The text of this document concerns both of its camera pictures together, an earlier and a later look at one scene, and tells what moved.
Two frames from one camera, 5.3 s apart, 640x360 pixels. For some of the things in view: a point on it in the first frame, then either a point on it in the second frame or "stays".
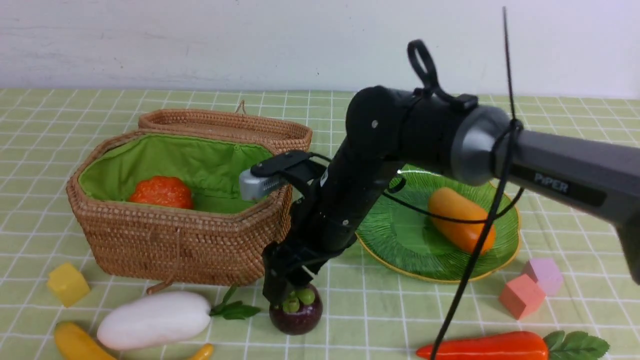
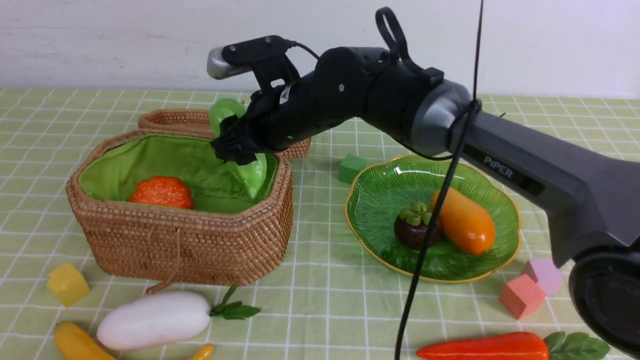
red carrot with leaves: (560, 345) → (255, 172)
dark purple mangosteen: (299, 312) → (411, 226)
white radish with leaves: (146, 319) stays
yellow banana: (71, 343) stays
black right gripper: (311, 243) → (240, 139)
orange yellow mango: (464, 234) stays
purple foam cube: (545, 272) stays
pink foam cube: (522, 296) stays
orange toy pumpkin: (162, 190) stays
